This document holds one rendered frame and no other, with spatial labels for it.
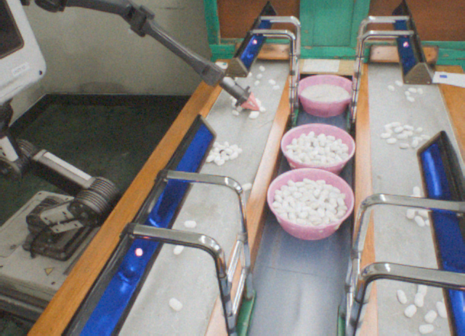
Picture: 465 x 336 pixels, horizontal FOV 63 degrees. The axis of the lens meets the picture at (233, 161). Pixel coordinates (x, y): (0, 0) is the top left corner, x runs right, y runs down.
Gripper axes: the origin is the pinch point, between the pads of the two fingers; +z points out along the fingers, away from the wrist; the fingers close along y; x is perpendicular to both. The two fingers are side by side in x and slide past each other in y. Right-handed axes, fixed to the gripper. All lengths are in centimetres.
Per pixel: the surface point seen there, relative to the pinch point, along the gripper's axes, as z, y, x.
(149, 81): -55, 120, 118
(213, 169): -4.6, -41.6, 6.4
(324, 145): 24.4, -19.8, -17.8
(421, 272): 11, -103, -58
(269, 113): 5.4, -1.0, -2.5
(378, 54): 33, 45, -39
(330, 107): 24.6, 8.1, -19.0
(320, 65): 16.3, 40.7, -17.4
